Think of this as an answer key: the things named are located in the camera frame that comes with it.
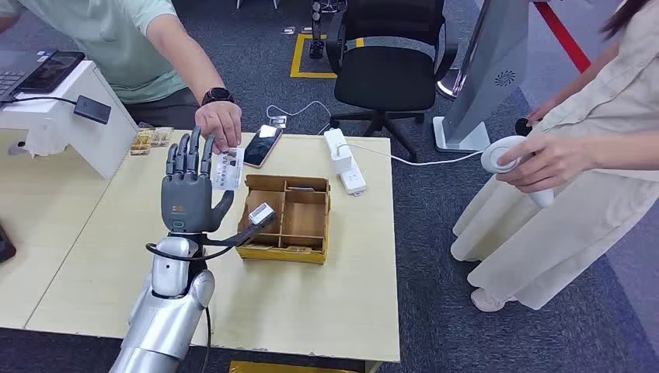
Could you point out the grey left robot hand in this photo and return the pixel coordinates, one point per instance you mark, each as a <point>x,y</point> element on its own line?
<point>185,201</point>

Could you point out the person's right hand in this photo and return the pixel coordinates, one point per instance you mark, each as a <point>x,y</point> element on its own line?
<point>540,113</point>

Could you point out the person's left hand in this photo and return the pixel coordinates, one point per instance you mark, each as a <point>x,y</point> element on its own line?
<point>221,123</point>
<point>556,159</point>

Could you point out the controller with black end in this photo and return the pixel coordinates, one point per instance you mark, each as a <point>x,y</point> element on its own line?
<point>522,127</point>

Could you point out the white photo ID card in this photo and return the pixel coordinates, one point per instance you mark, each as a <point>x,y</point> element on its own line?
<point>229,172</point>

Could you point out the white handheld controller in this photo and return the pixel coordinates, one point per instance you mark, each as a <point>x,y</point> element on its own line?
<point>494,154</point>

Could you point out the wooden compartment box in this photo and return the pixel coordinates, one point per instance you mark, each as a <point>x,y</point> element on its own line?
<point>304,219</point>

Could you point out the person's right forearm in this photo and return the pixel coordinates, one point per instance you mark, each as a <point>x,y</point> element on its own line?
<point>582,77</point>

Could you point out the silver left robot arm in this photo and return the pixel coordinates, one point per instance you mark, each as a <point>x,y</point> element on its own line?
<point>164,314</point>

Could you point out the person's left forearm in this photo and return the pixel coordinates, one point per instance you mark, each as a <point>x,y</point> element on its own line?
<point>628,149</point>
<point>180,56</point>

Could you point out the person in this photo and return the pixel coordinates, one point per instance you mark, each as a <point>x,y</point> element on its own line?
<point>113,41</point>
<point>566,237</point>

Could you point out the dark small card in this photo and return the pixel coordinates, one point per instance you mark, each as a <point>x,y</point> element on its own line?
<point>302,189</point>

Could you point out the person's pale shoe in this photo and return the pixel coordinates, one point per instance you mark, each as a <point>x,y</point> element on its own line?
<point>486,301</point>

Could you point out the black wristwatch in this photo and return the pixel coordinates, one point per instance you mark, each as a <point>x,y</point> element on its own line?
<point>217,96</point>

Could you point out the pink smartphone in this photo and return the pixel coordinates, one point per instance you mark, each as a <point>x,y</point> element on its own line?
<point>262,146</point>

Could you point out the grey kiosk display stand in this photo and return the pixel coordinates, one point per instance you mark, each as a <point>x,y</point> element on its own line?
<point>489,77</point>

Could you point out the white sloped stand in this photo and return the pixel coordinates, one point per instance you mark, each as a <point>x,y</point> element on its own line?
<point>98,144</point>

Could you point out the black small dongle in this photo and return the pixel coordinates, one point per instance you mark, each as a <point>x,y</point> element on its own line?
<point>92,109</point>

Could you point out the white power strip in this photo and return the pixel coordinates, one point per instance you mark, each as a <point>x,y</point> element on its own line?
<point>347,164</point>

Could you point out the black office chair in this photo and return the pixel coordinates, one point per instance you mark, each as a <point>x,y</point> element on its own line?
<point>386,77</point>

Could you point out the black smartphone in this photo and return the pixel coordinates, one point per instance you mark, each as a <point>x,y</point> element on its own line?
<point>51,72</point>

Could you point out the black flat device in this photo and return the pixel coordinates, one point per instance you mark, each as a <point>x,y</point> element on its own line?
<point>5,247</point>

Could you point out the dark laptop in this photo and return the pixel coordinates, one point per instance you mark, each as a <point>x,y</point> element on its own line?
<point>13,72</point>

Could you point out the black camera bracket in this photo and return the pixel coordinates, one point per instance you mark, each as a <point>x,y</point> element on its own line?
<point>242,237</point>

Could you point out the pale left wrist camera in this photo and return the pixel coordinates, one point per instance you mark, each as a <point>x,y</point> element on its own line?
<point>261,213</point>

